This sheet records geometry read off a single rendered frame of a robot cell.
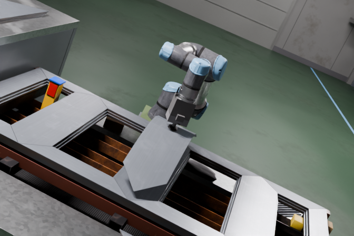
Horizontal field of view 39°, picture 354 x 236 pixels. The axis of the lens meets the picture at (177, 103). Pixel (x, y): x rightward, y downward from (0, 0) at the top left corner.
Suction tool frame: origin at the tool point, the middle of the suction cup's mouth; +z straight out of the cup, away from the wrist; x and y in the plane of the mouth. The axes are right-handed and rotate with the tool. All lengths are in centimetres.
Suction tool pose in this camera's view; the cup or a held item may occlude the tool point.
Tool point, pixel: (171, 130)
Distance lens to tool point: 204.0
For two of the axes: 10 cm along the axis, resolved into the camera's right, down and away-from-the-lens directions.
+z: -3.8, 8.7, 3.2
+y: 9.1, 3.0, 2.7
